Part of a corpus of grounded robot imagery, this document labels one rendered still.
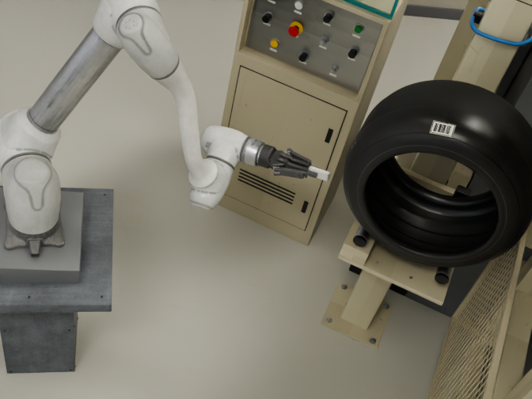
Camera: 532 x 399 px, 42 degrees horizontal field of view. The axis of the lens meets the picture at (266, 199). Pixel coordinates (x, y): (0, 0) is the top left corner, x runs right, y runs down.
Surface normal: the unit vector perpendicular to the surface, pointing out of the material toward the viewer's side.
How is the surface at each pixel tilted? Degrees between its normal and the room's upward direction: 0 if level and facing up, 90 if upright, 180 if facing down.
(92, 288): 0
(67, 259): 5
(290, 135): 90
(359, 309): 90
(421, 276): 0
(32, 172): 11
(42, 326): 90
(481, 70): 90
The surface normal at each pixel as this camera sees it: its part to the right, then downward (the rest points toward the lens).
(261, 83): -0.40, 0.62
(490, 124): 0.33, -0.59
